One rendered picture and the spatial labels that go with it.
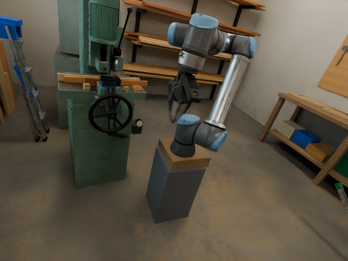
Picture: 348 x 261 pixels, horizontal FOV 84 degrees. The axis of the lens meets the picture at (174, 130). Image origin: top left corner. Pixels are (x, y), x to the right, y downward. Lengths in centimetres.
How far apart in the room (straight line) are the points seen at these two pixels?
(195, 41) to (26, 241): 157
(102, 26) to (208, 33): 90
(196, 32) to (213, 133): 70
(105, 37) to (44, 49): 254
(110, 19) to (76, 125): 75
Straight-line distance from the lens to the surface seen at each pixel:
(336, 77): 376
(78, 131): 158
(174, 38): 86
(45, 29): 388
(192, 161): 138
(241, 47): 132
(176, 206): 165
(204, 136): 124
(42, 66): 401
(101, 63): 153
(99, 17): 146
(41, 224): 178
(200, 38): 68
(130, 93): 152
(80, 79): 158
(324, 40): 401
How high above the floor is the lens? 142
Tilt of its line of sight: 28 degrees down
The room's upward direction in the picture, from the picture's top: 14 degrees clockwise
